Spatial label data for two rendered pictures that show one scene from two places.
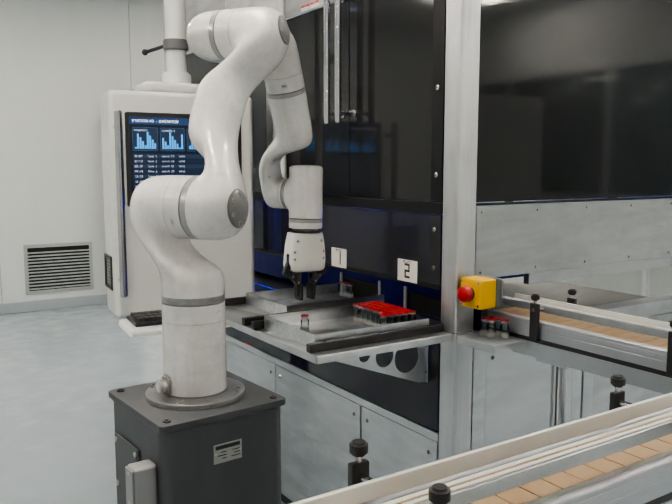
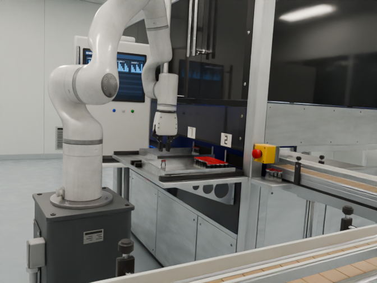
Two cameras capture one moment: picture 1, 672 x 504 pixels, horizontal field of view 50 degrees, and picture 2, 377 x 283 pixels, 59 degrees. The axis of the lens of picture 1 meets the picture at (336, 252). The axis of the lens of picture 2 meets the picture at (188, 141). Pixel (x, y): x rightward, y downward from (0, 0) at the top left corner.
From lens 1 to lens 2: 37 cm
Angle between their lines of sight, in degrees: 4
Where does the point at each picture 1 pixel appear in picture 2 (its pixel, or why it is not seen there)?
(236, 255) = (139, 129)
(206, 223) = (87, 92)
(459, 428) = (249, 233)
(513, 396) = (283, 217)
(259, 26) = not seen: outside the picture
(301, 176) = (164, 79)
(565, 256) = (319, 137)
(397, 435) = (215, 233)
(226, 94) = (110, 17)
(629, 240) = (358, 132)
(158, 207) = (61, 82)
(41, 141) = not seen: hidden behind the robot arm
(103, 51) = not seen: hidden behind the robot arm
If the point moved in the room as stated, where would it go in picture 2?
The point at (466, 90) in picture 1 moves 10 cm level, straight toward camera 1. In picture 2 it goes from (265, 33) to (264, 27)
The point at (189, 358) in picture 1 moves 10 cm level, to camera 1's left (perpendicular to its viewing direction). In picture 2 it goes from (75, 177) to (42, 174)
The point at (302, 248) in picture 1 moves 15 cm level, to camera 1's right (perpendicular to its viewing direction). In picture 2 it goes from (163, 121) to (198, 123)
